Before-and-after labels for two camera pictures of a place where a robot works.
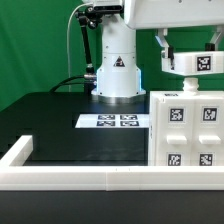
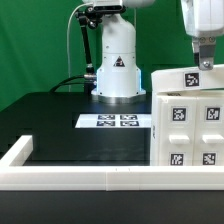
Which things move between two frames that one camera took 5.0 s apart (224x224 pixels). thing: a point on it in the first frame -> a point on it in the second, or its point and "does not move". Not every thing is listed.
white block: [208, 131] does not move
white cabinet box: [186, 128] does not move
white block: [175, 132] does not move
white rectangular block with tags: [196, 63] -> [188, 80]
